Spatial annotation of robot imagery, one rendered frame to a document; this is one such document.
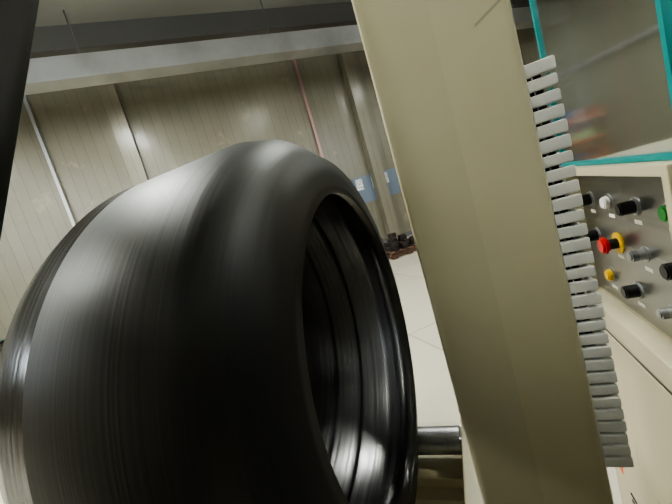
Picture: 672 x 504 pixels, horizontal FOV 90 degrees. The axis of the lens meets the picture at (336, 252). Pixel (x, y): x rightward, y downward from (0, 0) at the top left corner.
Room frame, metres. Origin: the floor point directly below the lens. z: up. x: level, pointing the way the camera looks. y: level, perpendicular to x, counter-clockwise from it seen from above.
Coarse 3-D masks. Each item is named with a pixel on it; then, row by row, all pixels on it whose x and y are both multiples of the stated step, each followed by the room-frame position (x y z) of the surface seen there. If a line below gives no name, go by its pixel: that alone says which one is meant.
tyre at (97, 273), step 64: (128, 192) 0.37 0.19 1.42; (192, 192) 0.28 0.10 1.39; (256, 192) 0.29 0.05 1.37; (320, 192) 0.38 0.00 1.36; (64, 256) 0.31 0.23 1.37; (128, 256) 0.26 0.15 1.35; (192, 256) 0.24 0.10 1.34; (256, 256) 0.25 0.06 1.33; (320, 256) 0.70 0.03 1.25; (384, 256) 0.59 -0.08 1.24; (64, 320) 0.25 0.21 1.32; (128, 320) 0.22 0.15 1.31; (192, 320) 0.21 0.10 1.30; (256, 320) 0.22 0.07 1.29; (320, 320) 0.73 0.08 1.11; (384, 320) 0.66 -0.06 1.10; (0, 384) 0.26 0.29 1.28; (64, 384) 0.23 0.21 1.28; (128, 384) 0.20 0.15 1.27; (192, 384) 0.20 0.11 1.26; (256, 384) 0.21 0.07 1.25; (320, 384) 0.68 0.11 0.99; (384, 384) 0.62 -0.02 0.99; (0, 448) 0.25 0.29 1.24; (64, 448) 0.22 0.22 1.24; (128, 448) 0.20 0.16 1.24; (192, 448) 0.19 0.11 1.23; (256, 448) 0.20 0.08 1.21; (320, 448) 0.23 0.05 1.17; (384, 448) 0.53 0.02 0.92
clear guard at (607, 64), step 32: (544, 0) 0.89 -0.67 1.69; (576, 0) 0.72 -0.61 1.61; (608, 0) 0.60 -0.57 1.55; (640, 0) 0.52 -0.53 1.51; (544, 32) 0.93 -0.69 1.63; (576, 32) 0.74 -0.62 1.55; (608, 32) 0.62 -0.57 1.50; (640, 32) 0.53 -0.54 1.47; (576, 64) 0.77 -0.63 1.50; (608, 64) 0.64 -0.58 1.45; (640, 64) 0.54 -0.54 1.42; (576, 96) 0.80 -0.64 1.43; (608, 96) 0.66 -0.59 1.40; (640, 96) 0.56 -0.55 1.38; (576, 128) 0.84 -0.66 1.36; (608, 128) 0.68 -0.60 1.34; (640, 128) 0.57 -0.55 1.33; (576, 160) 0.88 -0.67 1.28; (608, 160) 0.69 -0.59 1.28; (640, 160) 0.58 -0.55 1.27
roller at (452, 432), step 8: (424, 432) 0.55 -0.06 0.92; (432, 432) 0.54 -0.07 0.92; (440, 432) 0.54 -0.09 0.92; (448, 432) 0.53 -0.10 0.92; (456, 432) 0.52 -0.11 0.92; (424, 440) 0.54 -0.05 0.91; (432, 440) 0.53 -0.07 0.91; (440, 440) 0.53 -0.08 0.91; (448, 440) 0.52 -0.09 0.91; (456, 440) 0.52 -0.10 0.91; (424, 448) 0.53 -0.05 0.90; (432, 448) 0.53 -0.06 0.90; (440, 448) 0.52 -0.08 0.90; (448, 448) 0.52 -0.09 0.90; (456, 448) 0.51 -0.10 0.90
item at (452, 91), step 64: (384, 0) 0.34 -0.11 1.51; (448, 0) 0.32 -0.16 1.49; (384, 64) 0.34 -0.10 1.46; (448, 64) 0.32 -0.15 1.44; (512, 64) 0.30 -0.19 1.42; (448, 128) 0.33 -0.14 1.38; (512, 128) 0.31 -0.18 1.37; (448, 192) 0.33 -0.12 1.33; (512, 192) 0.31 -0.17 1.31; (448, 256) 0.34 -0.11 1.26; (512, 256) 0.32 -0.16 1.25; (448, 320) 0.34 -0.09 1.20; (512, 320) 0.32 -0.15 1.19; (512, 384) 0.33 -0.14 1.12; (576, 384) 0.30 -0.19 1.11; (512, 448) 0.33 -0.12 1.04; (576, 448) 0.31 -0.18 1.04
